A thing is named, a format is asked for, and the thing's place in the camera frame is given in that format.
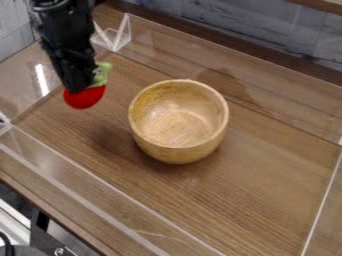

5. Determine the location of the red felt fruit green leaf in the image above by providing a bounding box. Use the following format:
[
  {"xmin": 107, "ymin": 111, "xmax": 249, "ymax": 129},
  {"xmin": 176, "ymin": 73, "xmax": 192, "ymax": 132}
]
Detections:
[{"xmin": 63, "ymin": 62, "xmax": 113, "ymax": 109}]

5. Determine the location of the clear acrylic tray wall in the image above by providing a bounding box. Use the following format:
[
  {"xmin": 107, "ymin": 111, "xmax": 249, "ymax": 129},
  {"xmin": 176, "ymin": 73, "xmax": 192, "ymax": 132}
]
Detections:
[{"xmin": 0, "ymin": 6, "xmax": 342, "ymax": 256}]

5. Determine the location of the light wooden bowl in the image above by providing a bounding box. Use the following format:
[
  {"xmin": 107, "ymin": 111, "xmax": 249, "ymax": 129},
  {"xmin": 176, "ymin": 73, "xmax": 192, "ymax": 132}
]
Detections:
[{"xmin": 129, "ymin": 79, "xmax": 230, "ymax": 164}]

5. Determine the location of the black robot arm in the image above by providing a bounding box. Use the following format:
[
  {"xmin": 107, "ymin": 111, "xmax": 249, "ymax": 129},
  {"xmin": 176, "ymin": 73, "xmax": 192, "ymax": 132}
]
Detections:
[{"xmin": 31, "ymin": 0, "xmax": 98, "ymax": 94}]

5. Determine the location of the black cable under table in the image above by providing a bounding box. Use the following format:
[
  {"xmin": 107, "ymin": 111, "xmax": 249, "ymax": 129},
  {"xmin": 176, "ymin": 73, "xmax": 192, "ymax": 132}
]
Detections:
[{"xmin": 0, "ymin": 230, "xmax": 14, "ymax": 256}]

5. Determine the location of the black metal table leg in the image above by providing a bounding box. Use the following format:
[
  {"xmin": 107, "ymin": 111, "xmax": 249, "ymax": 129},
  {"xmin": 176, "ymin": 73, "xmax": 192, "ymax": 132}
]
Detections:
[{"xmin": 31, "ymin": 208, "xmax": 50, "ymax": 232}]

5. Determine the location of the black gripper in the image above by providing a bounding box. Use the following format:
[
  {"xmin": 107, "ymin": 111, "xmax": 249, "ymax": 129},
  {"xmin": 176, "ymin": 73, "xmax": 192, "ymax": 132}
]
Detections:
[{"xmin": 35, "ymin": 6, "xmax": 98, "ymax": 94}]

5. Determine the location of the clear acrylic corner bracket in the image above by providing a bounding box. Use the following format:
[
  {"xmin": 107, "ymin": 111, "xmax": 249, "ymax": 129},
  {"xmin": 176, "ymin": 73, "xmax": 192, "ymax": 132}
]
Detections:
[{"xmin": 91, "ymin": 14, "xmax": 131, "ymax": 52}]

